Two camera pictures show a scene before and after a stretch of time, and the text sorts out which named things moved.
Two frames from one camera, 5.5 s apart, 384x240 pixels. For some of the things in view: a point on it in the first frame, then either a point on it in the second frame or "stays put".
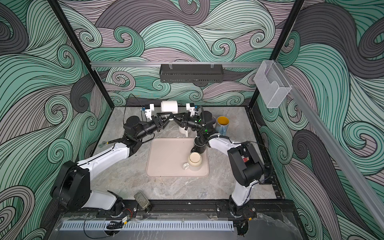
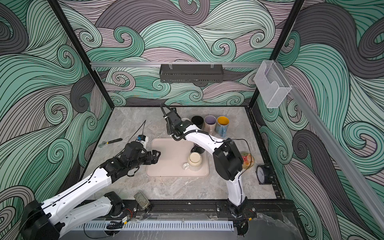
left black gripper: [158, 124] → [155, 158]
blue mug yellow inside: [222, 125] stays put
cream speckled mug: [194, 162] stays put
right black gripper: [184, 115] → [168, 128]
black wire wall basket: [191, 73] stays put
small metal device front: [142, 200] stays put
